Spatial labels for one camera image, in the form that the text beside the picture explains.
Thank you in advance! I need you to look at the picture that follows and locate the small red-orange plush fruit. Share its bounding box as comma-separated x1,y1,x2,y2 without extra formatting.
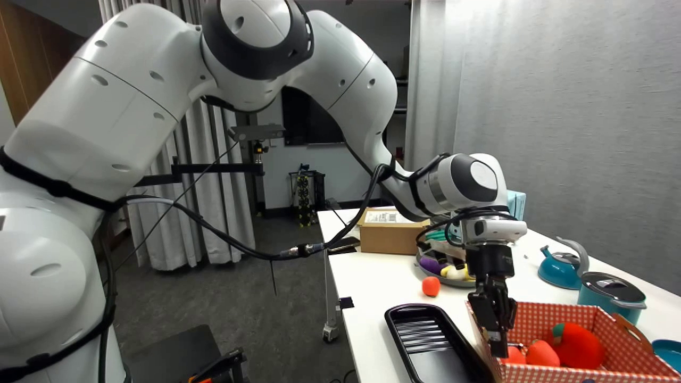
420,274,443,299

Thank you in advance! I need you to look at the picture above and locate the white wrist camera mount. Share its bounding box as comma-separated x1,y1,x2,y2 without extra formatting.
460,212,529,249

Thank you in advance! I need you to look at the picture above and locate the small red plush toy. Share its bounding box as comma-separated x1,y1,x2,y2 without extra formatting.
504,343,527,366

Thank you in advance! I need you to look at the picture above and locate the orange black bar clamp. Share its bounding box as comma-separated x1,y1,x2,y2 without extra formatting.
185,346,249,383

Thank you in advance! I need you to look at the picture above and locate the grey curtain backdrop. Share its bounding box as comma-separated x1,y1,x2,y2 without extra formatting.
407,0,681,295

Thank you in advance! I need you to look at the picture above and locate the orange checkered cardboard box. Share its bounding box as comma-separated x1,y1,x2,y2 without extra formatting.
466,299,681,383

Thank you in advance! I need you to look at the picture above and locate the grey camera on black stand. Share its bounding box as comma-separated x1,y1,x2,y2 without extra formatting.
136,121,288,214

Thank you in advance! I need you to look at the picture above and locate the grey oval plate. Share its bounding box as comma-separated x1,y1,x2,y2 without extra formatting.
412,240,485,290

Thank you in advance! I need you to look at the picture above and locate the black equipment rack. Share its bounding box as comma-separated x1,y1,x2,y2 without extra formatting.
288,161,330,230

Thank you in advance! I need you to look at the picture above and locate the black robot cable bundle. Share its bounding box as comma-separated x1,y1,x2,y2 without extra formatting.
88,165,389,383

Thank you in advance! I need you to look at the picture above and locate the white curtain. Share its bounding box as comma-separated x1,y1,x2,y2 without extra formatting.
98,0,260,274

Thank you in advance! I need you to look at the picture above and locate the teal toy kettle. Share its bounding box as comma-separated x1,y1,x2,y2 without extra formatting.
536,235,591,290

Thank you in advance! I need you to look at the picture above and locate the yellow banana plush toy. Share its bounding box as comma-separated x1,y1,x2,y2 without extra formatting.
439,262,478,287

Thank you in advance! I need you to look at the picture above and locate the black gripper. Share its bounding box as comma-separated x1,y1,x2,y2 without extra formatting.
466,240,520,359

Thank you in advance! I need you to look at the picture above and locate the black ribbed tray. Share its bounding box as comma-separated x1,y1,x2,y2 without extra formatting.
383,302,498,383

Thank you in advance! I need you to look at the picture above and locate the white table leg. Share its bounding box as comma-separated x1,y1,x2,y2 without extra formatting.
320,250,345,346

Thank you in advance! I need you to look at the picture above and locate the teal toy pan lid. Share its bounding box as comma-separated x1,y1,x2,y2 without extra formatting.
650,335,681,375

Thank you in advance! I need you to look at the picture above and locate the red strawberry plush toy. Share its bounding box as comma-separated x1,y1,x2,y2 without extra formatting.
541,321,607,370

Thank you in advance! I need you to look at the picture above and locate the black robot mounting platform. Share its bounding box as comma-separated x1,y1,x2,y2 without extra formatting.
121,323,246,383

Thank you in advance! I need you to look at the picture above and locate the cardboard box with label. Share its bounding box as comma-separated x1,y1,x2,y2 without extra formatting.
356,205,432,255

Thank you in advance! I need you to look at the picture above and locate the teal toy pot with lid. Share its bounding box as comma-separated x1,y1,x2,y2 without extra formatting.
575,270,650,328

